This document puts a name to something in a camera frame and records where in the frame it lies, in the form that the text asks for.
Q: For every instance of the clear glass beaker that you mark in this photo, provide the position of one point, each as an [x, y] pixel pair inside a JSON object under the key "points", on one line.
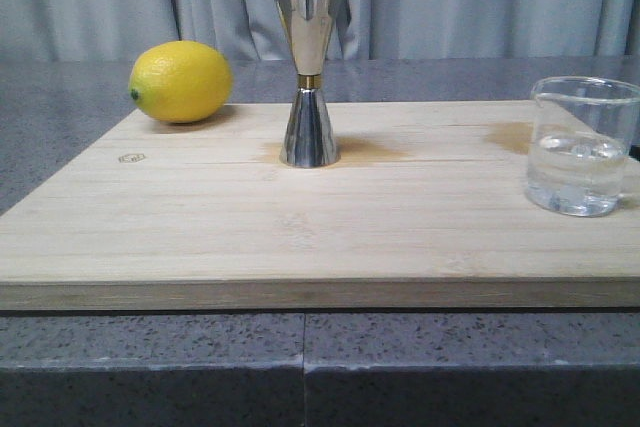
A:
{"points": [[580, 142]]}

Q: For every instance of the grey curtain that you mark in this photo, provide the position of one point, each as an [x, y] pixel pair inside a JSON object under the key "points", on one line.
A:
{"points": [[110, 30]]}

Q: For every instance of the light wooden cutting board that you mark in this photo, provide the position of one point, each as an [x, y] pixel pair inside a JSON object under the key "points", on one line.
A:
{"points": [[424, 209]]}

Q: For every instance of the steel hourglass jigger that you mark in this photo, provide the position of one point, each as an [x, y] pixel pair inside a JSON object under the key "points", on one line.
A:
{"points": [[309, 140]]}

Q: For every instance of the yellow lemon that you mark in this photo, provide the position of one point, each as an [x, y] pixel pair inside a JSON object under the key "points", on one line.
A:
{"points": [[180, 81]]}

